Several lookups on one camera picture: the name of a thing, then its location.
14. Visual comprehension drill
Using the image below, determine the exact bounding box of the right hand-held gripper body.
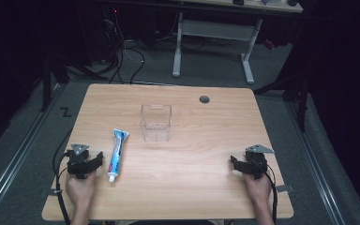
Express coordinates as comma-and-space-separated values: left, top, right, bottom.
244, 143, 276, 181

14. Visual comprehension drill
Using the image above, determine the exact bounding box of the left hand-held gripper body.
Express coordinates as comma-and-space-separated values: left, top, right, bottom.
64, 142, 93, 180

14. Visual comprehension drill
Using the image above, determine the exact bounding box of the blue white toothpaste tube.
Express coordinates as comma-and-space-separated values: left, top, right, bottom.
107, 127, 130, 184

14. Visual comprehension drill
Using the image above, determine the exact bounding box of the clear plastic box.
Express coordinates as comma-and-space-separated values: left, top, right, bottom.
139, 103, 173, 143

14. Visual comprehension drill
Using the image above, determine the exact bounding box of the person's left hand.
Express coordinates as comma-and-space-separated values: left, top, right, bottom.
65, 170, 98, 208

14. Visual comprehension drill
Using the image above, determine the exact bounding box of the person's right hand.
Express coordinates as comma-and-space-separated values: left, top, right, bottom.
242, 172, 273, 204

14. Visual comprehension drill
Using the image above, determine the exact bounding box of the grey tape strip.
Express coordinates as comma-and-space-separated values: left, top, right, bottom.
39, 187, 64, 198
276, 184, 294, 193

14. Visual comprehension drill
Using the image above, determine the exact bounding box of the black metal stand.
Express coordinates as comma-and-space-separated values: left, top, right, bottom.
39, 51, 109, 113
252, 60, 314, 133

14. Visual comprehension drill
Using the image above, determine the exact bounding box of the small red object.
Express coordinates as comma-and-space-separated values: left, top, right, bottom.
262, 38, 277, 52

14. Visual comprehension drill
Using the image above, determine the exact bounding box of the thin black cable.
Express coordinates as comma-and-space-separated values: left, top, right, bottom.
53, 127, 75, 158

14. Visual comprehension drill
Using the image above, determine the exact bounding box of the left hand-held gripper black cable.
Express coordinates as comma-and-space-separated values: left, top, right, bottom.
52, 151, 73, 225

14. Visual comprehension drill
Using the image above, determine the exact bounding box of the hand-held gripper black cable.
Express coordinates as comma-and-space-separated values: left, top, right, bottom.
262, 161, 279, 225
52, 151, 73, 225

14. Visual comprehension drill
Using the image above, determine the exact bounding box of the right hand-held gripper black cable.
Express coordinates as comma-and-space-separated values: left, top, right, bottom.
262, 161, 279, 225

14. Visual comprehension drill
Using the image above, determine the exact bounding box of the metal floor rail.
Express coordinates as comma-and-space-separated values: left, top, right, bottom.
0, 83, 64, 220
286, 99, 347, 225

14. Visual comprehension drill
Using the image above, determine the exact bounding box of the black floor cables bundle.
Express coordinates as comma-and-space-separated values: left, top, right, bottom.
98, 6, 146, 86

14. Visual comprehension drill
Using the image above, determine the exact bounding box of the white desk frame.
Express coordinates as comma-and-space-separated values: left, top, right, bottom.
171, 0, 304, 86

